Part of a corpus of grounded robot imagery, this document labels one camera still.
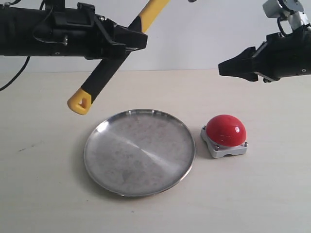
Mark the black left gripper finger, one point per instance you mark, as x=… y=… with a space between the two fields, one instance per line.
x=132 y=36

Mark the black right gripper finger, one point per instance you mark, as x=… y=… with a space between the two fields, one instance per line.
x=240 y=63
x=251 y=77

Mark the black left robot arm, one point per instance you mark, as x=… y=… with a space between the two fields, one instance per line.
x=28 y=32

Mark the black yellow handled tool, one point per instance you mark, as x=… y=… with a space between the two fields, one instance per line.
x=83 y=98

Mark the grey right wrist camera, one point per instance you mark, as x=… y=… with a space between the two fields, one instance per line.
x=291 y=11

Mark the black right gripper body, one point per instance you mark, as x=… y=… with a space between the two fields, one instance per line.
x=284 y=56

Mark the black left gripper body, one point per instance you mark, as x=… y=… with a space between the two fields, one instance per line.
x=81 y=33

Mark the round silver metal plate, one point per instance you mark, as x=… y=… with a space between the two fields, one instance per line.
x=139 y=153

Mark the red dome push button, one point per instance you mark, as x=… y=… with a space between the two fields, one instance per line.
x=225 y=135

